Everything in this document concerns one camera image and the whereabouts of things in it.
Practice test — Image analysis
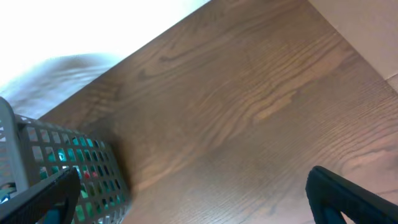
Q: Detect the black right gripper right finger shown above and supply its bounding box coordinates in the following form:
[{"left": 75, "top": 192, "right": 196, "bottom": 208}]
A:
[{"left": 305, "top": 166, "right": 397, "bottom": 224}]

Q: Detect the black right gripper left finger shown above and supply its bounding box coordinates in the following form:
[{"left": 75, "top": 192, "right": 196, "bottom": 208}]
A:
[{"left": 1, "top": 167, "right": 80, "bottom": 223}]

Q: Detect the green Nescafe coffee bag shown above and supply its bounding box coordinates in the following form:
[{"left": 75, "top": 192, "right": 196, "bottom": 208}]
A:
[{"left": 32, "top": 137, "right": 128, "bottom": 223}]

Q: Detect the grey plastic lattice basket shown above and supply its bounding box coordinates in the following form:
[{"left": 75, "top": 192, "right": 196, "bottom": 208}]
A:
[{"left": 1, "top": 99, "right": 131, "bottom": 220}]

